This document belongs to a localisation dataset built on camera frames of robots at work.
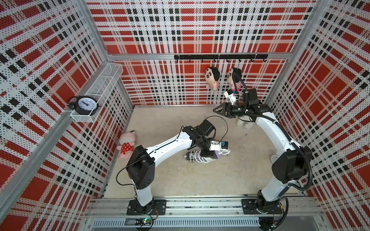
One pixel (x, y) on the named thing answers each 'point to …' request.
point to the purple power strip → (218, 153)
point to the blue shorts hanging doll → (212, 76)
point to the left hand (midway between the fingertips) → (216, 150)
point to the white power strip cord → (205, 159)
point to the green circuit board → (143, 221)
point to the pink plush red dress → (127, 140)
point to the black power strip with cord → (190, 156)
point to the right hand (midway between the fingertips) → (218, 110)
